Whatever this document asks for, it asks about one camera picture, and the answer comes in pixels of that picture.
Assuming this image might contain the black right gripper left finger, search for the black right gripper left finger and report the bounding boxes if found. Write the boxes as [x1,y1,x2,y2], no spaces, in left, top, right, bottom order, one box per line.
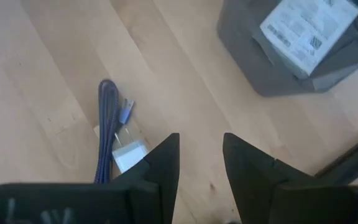
[112,133,181,224]

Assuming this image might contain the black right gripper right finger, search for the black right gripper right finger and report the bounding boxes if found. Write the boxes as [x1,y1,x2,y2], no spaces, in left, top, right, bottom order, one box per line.
[223,133,356,224]

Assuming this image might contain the white wall charger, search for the white wall charger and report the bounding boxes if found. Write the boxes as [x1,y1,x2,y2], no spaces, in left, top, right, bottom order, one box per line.
[111,126,150,175]

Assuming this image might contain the purple braided cable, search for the purple braided cable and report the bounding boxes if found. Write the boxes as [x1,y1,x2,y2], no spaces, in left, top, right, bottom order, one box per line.
[93,78,135,185]

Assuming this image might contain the white labelled box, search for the white labelled box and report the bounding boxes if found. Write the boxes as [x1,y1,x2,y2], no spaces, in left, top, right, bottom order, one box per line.
[259,0,358,77]

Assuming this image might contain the gray translucent bin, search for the gray translucent bin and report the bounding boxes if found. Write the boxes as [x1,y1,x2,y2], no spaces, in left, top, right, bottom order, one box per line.
[217,0,358,98]

